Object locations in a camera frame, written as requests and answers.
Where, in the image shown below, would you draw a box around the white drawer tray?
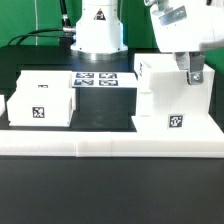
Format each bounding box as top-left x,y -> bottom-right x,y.
7,88 -> 75,127
16,70 -> 72,89

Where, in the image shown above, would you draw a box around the white L-shaped obstacle rail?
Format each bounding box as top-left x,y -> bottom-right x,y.
0,130 -> 224,158

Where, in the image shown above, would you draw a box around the white fiducial marker sheet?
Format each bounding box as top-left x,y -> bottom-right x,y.
72,71 -> 137,88

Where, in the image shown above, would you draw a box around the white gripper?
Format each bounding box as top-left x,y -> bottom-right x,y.
143,0 -> 224,85

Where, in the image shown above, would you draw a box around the white front drawer tray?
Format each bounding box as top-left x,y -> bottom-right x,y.
7,88 -> 75,127

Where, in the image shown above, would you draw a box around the white drawer cabinet box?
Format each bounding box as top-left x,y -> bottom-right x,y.
132,53 -> 214,132

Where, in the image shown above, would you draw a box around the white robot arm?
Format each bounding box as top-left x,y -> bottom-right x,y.
71,0 -> 224,85

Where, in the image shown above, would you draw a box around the white rear drawer tray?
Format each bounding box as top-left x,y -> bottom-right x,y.
16,70 -> 72,89

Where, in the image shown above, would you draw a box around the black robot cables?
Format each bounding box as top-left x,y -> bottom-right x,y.
7,0 -> 76,47

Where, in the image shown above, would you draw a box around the white block at left edge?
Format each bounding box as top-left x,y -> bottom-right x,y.
0,95 -> 5,116

